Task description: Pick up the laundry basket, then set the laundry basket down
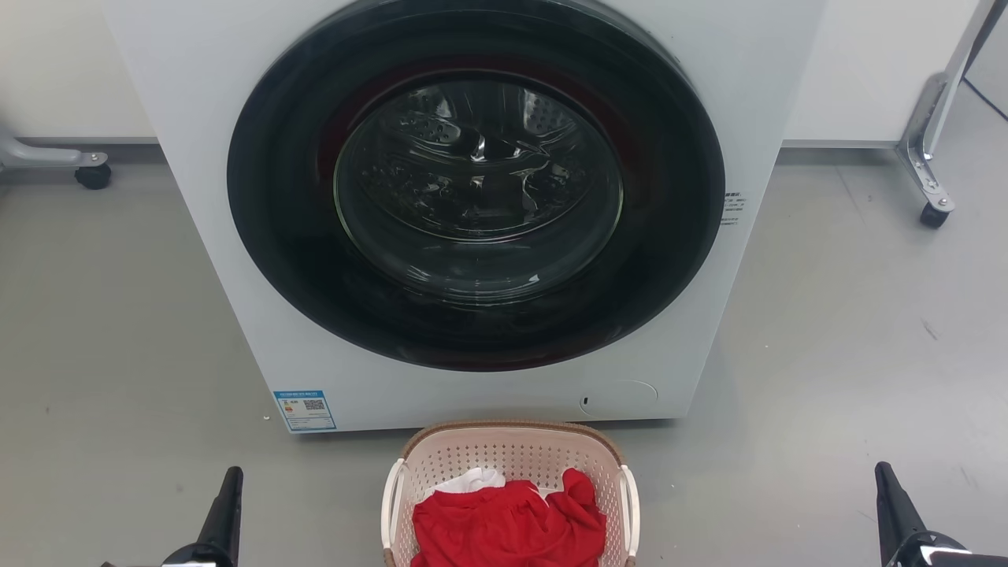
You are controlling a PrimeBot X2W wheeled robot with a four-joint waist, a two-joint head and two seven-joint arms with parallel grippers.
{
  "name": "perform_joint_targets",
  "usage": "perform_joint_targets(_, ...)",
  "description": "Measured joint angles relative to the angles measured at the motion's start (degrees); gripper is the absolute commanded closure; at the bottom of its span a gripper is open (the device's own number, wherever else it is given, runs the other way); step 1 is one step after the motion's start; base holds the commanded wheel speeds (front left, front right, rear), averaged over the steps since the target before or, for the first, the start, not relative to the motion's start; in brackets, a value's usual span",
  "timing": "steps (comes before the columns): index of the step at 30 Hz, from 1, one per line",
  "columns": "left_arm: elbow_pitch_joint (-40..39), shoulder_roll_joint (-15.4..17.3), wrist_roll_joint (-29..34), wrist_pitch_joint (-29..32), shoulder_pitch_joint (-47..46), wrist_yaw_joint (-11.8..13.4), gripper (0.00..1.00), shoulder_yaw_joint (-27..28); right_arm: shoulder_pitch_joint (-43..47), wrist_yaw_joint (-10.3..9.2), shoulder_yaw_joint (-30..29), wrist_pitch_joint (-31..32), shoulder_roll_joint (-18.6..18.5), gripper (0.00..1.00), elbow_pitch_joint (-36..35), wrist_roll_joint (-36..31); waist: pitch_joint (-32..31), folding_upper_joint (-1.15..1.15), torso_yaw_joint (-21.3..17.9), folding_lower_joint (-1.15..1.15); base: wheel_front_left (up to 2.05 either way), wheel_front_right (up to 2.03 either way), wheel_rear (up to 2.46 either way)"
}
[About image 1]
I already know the round filter cover on washer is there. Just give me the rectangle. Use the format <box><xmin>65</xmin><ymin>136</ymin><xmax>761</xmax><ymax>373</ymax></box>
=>
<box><xmin>579</xmin><ymin>380</ymin><xmax>659</xmax><ymax>419</ymax></box>

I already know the round black washing machine door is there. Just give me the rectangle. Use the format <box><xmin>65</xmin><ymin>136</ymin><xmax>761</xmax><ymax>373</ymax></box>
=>
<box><xmin>227</xmin><ymin>0</ymin><xmax>726</xmax><ymax>373</ymax></box>

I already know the white front-load washing machine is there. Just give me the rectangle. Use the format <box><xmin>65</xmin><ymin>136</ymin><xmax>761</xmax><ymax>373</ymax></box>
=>
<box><xmin>102</xmin><ymin>0</ymin><xmax>828</xmax><ymax>435</ymax></box>

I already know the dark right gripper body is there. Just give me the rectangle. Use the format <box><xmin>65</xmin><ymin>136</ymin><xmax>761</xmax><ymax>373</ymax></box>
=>
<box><xmin>881</xmin><ymin>533</ymin><xmax>1008</xmax><ymax>567</ymax></box>

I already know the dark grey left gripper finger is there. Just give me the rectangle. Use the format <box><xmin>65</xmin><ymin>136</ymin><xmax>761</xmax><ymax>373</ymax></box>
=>
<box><xmin>197</xmin><ymin>466</ymin><xmax>243</xmax><ymax>546</ymax></box>

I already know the red garment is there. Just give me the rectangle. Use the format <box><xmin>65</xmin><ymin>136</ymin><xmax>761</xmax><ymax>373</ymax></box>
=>
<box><xmin>410</xmin><ymin>468</ymin><xmax>608</xmax><ymax>567</ymax></box>

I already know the blue energy label sticker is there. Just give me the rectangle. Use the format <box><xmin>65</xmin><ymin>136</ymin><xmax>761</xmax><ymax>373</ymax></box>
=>
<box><xmin>273</xmin><ymin>389</ymin><xmax>338</xmax><ymax>434</ymax></box>

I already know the beige perforated plastic laundry basket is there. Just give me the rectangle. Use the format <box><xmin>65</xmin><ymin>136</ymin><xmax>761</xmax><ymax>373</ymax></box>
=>
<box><xmin>381</xmin><ymin>420</ymin><xmax>641</xmax><ymax>567</ymax></box>

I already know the white garment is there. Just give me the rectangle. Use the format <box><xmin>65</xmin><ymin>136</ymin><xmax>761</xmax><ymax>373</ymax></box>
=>
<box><xmin>435</xmin><ymin>467</ymin><xmax>507</xmax><ymax>495</ymax></box>

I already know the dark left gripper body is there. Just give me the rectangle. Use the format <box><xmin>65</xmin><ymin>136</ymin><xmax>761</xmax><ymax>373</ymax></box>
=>
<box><xmin>161</xmin><ymin>542</ymin><xmax>238</xmax><ymax>567</ymax></box>

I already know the grey metal leg with caster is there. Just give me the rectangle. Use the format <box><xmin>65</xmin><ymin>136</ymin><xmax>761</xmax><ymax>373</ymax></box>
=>
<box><xmin>896</xmin><ymin>0</ymin><xmax>1008</xmax><ymax>230</ymax></box>
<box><xmin>0</xmin><ymin>130</ymin><xmax>113</xmax><ymax>191</ymax></box>

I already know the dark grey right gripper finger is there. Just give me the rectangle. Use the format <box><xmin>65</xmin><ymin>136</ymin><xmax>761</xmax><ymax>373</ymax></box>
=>
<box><xmin>875</xmin><ymin>461</ymin><xmax>929</xmax><ymax>565</ymax></box>

